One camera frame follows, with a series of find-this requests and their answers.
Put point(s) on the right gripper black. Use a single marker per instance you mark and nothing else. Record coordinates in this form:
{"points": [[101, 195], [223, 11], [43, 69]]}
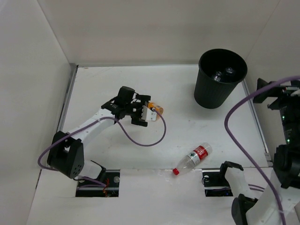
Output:
{"points": [[277, 92]]}

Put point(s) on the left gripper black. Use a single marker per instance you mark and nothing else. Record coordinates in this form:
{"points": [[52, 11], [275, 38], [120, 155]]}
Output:
{"points": [[138, 112]]}

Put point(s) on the orange juice bottle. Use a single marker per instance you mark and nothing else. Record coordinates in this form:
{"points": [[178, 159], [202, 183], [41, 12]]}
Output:
{"points": [[155, 111]]}

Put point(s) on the clear crushed plastic bottle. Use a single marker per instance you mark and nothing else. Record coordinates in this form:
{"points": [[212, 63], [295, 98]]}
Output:
{"points": [[229, 71]]}

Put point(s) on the blue label water bottle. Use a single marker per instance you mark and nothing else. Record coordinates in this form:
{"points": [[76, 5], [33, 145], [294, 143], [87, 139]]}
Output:
{"points": [[217, 76]]}

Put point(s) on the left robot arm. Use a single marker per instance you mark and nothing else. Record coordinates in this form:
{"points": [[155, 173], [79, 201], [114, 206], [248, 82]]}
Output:
{"points": [[67, 154]]}

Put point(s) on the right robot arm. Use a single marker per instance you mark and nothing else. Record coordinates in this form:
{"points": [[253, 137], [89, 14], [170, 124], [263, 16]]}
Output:
{"points": [[282, 193]]}

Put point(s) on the black ribbed plastic bin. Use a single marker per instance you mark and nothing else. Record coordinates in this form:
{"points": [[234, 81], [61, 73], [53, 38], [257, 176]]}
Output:
{"points": [[209, 93]]}

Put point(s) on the red label water bottle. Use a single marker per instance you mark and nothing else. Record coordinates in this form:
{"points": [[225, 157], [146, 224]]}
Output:
{"points": [[192, 159]]}

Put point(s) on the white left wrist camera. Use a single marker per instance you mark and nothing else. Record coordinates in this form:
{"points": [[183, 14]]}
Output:
{"points": [[148, 114]]}

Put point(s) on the aluminium table edge rail right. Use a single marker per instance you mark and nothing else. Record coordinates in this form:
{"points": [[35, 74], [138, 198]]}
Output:
{"points": [[260, 131]]}

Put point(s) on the aluminium table edge rail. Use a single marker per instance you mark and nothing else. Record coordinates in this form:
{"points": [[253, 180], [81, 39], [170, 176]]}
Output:
{"points": [[67, 97], [260, 131]]}

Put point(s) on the aluminium table edge rail left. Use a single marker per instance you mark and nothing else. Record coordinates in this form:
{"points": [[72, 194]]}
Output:
{"points": [[67, 97]]}

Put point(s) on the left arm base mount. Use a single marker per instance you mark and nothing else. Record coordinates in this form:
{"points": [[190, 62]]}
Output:
{"points": [[107, 185]]}

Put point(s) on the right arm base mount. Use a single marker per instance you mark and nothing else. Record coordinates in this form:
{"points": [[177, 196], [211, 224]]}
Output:
{"points": [[214, 184]]}

